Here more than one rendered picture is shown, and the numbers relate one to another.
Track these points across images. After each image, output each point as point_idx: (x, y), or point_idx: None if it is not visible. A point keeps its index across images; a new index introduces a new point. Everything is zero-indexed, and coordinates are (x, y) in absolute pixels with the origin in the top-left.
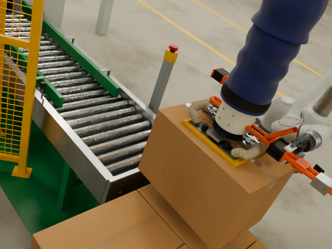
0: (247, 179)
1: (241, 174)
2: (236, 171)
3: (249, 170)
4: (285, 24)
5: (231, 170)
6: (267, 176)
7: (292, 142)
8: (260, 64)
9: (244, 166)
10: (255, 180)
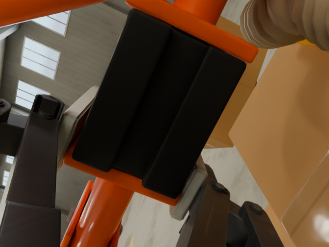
0: (265, 108)
1: (282, 78)
2: (288, 59)
3: (309, 90)
4: None
5: (289, 47)
6: (297, 184)
7: (49, 110)
8: None
9: (323, 64)
10: (267, 132)
